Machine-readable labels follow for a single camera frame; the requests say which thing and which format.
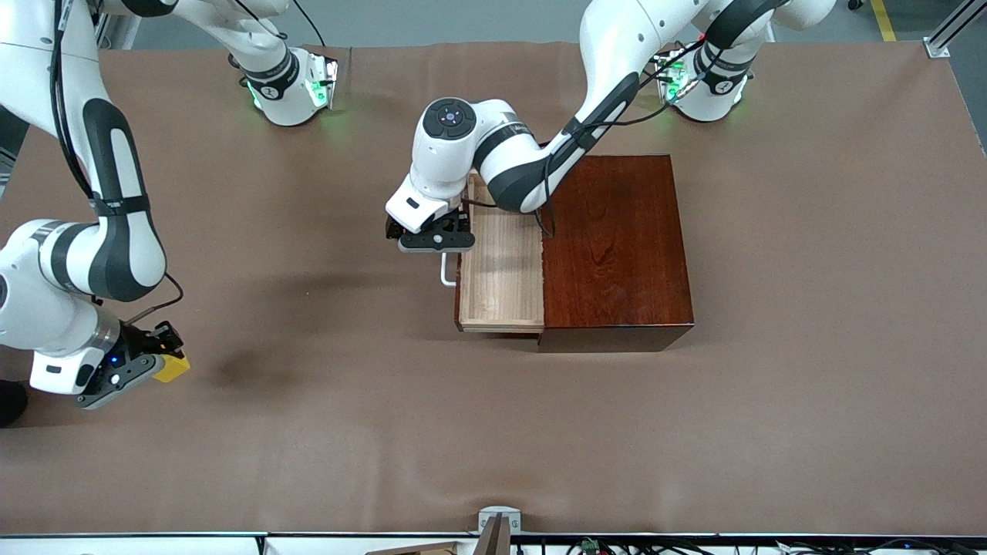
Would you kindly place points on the aluminium frame profile with bracket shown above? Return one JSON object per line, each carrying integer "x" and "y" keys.
{"x": 944, "y": 42}

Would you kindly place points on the brown cardboard piece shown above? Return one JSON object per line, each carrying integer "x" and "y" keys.
{"x": 424, "y": 549}

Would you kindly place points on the metal base connector plate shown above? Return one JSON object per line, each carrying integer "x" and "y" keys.
{"x": 330, "y": 77}
{"x": 669, "y": 81}

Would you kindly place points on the dark wooden drawer cabinet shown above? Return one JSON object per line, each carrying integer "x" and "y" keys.
{"x": 617, "y": 254}

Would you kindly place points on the metal right base connector plate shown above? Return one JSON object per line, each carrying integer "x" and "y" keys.
{"x": 330, "y": 77}

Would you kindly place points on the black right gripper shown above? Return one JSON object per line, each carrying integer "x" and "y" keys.
{"x": 141, "y": 341}

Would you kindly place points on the black round object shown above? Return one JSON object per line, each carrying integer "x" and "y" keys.
{"x": 11, "y": 402}

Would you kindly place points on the brown table cloth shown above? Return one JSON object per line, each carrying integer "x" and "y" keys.
{"x": 463, "y": 432}

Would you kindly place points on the metal left base connector plate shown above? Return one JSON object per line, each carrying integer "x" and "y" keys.
{"x": 669, "y": 81}

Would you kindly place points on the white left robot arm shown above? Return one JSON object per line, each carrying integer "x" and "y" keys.
{"x": 447, "y": 146}

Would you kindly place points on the yellow wooden block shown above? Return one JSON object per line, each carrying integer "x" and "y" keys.
{"x": 176, "y": 368}

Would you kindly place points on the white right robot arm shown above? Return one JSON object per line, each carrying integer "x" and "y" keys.
{"x": 116, "y": 254}

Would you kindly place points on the grey metal table bracket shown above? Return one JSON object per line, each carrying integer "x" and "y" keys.
{"x": 500, "y": 511}

